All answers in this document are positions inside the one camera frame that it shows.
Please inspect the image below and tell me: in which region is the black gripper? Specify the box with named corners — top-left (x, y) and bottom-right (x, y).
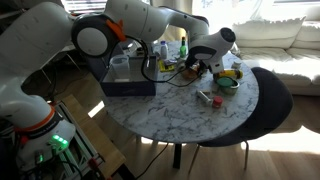
top-left (197, 60), bottom-right (208, 76)

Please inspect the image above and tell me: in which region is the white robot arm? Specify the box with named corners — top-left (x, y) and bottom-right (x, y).
top-left (0, 0), bottom-right (236, 171)

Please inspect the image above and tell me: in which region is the yellow black packet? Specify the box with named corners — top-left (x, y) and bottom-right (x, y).
top-left (158, 60), bottom-right (175, 72)

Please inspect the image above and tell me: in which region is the clear plastic container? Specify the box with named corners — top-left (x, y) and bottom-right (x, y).
top-left (106, 55), bottom-right (130, 82)

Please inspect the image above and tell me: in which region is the green glass bottle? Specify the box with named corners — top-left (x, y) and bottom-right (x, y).
top-left (180, 37), bottom-right (187, 58)

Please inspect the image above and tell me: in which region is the round tin green lid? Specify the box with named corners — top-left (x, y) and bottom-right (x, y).
top-left (217, 77), bottom-right (240, 95)

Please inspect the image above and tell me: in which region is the small white jar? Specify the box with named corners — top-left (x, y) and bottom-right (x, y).
top-left (231, 61), bottom-right (242, 70)

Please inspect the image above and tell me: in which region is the small red-capped jar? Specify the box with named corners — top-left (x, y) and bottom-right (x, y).
top-left (212, 96), bottom-right (223, 108)

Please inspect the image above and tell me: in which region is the white plastic bottle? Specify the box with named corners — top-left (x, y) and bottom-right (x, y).
top-left (160, 40), bottom-right (168, 60)

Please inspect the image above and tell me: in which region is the round marble table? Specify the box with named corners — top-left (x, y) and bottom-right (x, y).
top-left (102, 40), bottom-right (260, 169)

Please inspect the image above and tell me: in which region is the blue cardboard box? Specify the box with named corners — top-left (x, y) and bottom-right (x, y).
top-left (100, 55), bottom-right (158, 97)

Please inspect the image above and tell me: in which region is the white sofa cushion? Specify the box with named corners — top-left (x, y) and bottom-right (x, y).
top-left (232, 16), bottom-right (305, 49)

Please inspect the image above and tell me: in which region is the dark blue chair front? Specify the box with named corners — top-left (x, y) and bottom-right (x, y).
top-left (197, 66), bottom-right (294, 171)

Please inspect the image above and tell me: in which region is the white sofa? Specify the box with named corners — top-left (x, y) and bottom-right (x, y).
top-left (231, 15), bottom-right (320, 96)

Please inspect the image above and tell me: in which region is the wooden bench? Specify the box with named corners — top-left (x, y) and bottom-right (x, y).
top-left (62, 95), bottom-right (125, 180)

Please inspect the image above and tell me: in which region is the black power cable floor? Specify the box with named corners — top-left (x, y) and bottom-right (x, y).
top-left (135, 143), bottom-right (169, 180)

